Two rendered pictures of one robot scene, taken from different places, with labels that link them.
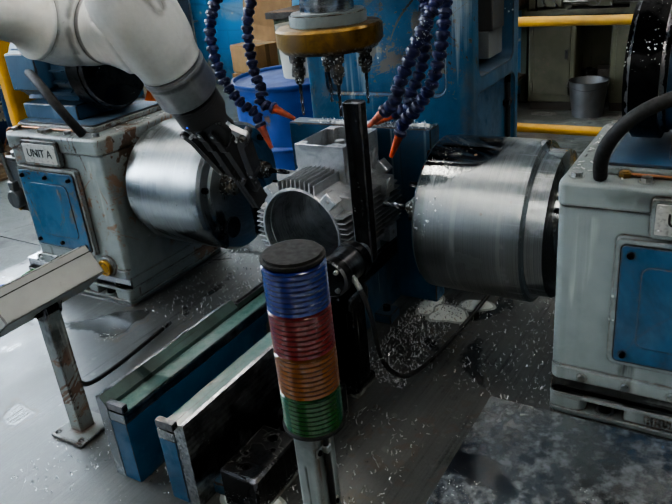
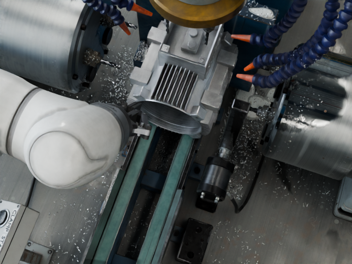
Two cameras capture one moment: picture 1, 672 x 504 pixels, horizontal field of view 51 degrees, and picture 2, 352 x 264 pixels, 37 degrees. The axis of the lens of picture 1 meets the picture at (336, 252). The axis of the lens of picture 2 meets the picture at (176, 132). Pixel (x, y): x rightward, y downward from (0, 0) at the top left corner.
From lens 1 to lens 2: 0.95 m
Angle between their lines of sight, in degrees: 48
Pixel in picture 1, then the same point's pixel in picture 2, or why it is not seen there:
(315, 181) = (184, 98)
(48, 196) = not seen: outside the picture
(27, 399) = not seen: outside the picture
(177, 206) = (49, 82)
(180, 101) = not seen: hidden behind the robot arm
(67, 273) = (20, 234)
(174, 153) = (38, 45)
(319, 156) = (182, 63)
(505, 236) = (338, 171)
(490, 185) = (334, 142)
